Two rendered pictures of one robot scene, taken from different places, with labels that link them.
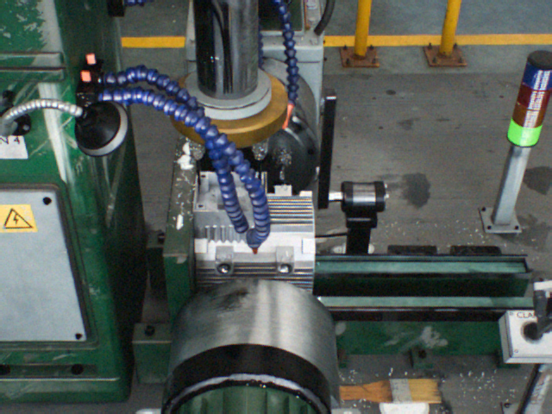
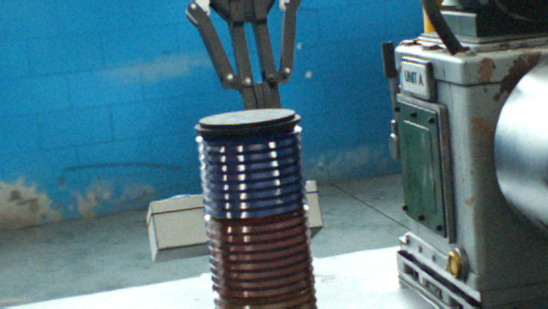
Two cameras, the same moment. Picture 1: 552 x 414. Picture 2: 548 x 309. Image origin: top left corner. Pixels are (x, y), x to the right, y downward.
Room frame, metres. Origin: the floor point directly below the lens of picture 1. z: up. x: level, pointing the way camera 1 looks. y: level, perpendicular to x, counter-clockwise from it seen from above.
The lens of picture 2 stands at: (2.00, -0.59, 1.31)
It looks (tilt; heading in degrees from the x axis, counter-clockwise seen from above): 10 degrees down; 170
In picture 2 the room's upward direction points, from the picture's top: 5 degrees counter-clockwise
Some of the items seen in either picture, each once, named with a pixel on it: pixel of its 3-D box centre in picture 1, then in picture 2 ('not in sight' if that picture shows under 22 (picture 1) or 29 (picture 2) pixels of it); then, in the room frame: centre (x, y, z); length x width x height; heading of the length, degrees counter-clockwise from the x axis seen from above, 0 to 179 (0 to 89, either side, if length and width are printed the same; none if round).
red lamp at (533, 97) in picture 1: (535, 91); (259, 245); (1.34, -0.49, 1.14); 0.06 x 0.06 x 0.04
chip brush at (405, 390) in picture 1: (383, 392); not in sight; (0.87, -0.20, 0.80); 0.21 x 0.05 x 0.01; 93
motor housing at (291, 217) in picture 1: (254, 246); not in sight; (1.02, 0.04, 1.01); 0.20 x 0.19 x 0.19; 92
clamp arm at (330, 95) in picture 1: (327, 152); not in sight; (1.16, -0.09, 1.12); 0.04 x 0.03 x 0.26; 92
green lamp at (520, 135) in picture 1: (524, 128); not in sight; (1.34, -0.49, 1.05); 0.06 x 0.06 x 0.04
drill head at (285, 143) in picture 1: (256, 123); not in sight; (1.36, 0.05, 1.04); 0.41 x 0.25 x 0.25; 2
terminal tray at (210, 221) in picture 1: (231, 206); not in sight; (1.02, 0.08, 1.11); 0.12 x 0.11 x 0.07; 92
